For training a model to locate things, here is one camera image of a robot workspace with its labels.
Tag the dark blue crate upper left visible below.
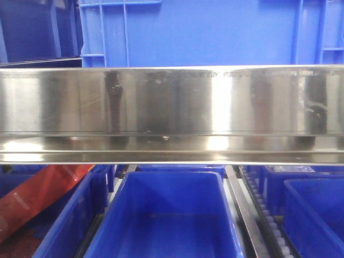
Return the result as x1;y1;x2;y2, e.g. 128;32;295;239
1;1;83;64

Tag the large blue crate upper shelf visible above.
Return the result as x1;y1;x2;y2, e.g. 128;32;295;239
79;1;343;67

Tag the steel divider rail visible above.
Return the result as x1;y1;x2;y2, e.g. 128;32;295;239
225;165;270;257

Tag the roller conveyor track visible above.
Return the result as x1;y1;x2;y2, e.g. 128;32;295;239
239;165;299;257

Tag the blue bin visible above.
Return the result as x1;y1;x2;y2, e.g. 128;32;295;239
260;165;343;216
282;178;343;257
1;164;114;257
85;171;244;257

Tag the red foil pouch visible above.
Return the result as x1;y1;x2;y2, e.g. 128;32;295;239
1;164;94;242

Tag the blue bin left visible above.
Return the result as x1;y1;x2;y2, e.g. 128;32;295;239
1;164;114;257

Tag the blue bin rear right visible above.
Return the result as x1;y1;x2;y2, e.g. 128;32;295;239
260;165;343;216

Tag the blue bin centre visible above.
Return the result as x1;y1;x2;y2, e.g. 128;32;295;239
85;171;244;257

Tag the stainless steel shelf beam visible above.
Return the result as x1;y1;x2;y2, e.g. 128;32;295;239
1;65;343;165

